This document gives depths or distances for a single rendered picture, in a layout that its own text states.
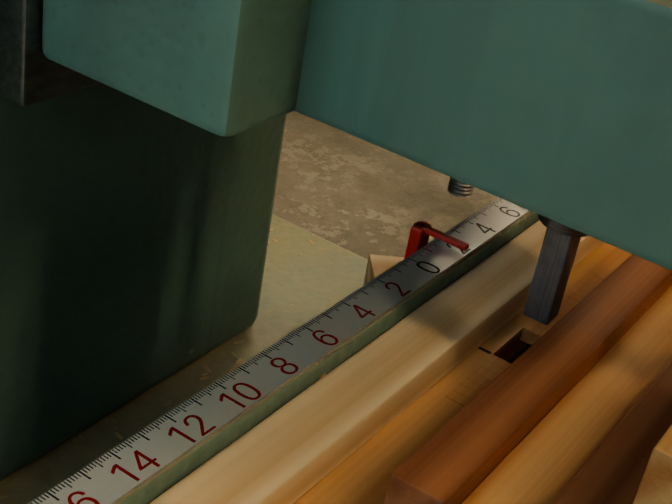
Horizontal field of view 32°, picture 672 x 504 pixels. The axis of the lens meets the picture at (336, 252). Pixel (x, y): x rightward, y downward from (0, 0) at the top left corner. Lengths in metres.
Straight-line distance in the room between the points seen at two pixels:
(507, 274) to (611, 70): 0.11
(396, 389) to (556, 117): 0.09
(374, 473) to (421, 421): 0.03
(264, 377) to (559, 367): 0.09
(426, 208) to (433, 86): 2.24
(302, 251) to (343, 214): 1.79
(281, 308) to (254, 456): 0.34
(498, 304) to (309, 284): 0.29
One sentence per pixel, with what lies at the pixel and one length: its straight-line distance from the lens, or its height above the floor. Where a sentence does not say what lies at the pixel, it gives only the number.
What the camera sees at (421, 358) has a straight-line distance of 0.35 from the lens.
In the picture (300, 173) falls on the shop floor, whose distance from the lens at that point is 2.63.
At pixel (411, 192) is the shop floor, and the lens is 2.64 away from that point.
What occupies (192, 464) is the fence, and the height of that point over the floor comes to 0.95.
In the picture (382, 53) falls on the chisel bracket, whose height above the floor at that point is 1.03.
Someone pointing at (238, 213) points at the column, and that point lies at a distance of 0.55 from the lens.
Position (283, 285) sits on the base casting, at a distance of 0.66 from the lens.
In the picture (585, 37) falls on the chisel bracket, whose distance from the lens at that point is 0.32.
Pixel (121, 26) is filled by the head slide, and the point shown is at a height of 1.02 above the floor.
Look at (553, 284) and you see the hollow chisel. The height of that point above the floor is 0.96.
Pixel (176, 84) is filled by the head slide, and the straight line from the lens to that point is 0.35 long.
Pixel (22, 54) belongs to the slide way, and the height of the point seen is 1.00.
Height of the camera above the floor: 1.14
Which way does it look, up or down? 29 degrees down
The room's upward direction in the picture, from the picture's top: 10 degrees clockwise
